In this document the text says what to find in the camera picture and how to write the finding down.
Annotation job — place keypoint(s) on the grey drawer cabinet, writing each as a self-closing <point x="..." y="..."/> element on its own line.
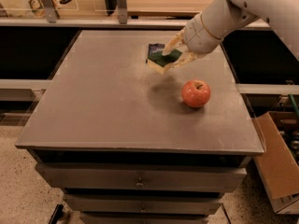
<point x="106" y="106"/>

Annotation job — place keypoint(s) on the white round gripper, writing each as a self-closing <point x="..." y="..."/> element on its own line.
<point x="196" y="37"/>

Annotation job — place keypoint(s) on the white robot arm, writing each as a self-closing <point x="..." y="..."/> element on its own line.
<point x="282" y="16"/>

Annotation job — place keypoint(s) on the colourful printed bag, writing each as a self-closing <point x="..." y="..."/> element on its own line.
<point x="22" y="8"/>

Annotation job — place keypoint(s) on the cardboard box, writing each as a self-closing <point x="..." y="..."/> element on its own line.
<point x="277" y="167"/>

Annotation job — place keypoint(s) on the black snack packet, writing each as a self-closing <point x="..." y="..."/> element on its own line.
<point x="154" y="48"/>

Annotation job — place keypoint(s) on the middle grey drawer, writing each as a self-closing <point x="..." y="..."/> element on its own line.
<point x="142" y="204"/>

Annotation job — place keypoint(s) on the top grey drawer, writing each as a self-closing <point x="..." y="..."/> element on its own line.
<point x="141" y="177"/>

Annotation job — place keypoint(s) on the green and yellow sponge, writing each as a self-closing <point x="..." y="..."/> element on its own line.
<point x="161" y="63"/>

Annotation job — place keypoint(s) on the red apple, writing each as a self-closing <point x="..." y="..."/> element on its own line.
<point x="195" y="93"/>

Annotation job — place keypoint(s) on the grey drawer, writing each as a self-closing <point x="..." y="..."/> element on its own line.
<point x="142" y="204"/>
<point x="141" y="177"/>

